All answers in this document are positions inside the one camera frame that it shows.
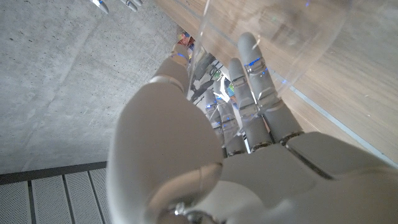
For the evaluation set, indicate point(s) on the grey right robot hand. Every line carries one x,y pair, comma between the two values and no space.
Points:
101,4

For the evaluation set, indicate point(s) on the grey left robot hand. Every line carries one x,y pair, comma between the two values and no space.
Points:
248,174

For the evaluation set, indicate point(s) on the clear drinking glass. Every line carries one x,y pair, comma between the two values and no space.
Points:
298,34

